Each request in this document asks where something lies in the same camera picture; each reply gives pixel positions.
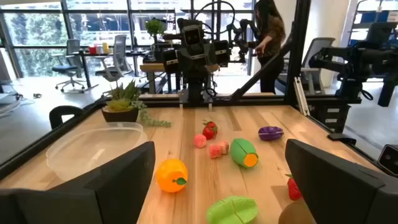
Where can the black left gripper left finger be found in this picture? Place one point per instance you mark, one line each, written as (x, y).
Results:
(124, 186)

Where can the silver aluminium bar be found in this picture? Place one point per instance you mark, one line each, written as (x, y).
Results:
(301, 96)

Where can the pink toy fruit cube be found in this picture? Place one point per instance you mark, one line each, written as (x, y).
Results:
(224, 147)
(214, 151)

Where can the white cup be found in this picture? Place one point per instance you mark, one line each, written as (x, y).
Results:
(99, 50)

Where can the potted succulent plant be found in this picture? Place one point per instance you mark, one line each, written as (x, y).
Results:
(119, 115)

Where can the round pink toy piece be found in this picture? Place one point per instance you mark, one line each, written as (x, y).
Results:
(200, 141)

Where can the grey office chair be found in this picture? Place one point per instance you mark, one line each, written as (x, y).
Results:
(317, 49)

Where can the black drawer cabinet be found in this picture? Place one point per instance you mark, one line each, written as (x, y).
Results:
(323, 116)

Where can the black chair back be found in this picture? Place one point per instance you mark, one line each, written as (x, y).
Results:
(57, 113)

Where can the white office chair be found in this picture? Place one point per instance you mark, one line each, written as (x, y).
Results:
(119, 56)

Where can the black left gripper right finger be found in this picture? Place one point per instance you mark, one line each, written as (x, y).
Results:
(335, 193)

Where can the green background potted plant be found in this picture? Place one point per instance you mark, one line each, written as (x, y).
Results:
(155, 28)

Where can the black table-level camera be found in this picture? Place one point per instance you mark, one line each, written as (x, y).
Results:
(388, 158)

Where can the dark seat office chair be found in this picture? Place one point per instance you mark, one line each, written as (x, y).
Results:
(66, 69)

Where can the black office desk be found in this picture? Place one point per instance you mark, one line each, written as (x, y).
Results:
(85, 67)

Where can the yellow cup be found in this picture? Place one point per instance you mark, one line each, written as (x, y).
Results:
(105, 48)

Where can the light green toy lettuce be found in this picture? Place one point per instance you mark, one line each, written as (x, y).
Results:
(231, 211)

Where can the person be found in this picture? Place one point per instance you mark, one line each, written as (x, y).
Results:
(273, 40)

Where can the red toy strawberry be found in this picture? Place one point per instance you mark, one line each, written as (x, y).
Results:
(209, 132)
(293, 190)

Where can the black background robot arm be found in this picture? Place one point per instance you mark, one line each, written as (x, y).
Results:
(351, 62)
(241, 34)

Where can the red cup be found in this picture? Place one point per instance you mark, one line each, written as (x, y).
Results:
(92, 50)

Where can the purple toy eggplant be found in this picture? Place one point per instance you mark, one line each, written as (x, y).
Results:
(270, 133)

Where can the orange toy fruit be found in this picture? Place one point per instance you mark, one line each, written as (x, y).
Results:
(169, 174)

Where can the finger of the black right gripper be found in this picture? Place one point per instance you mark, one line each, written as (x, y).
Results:
(221, 53)
(170, 61)

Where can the black frame bracket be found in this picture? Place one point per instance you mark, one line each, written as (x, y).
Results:
(340, 138)

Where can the clear plastic tupperware container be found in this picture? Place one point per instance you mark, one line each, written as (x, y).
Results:
(93, 146)

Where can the green toy papaya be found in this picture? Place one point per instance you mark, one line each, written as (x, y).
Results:
(241, 152)

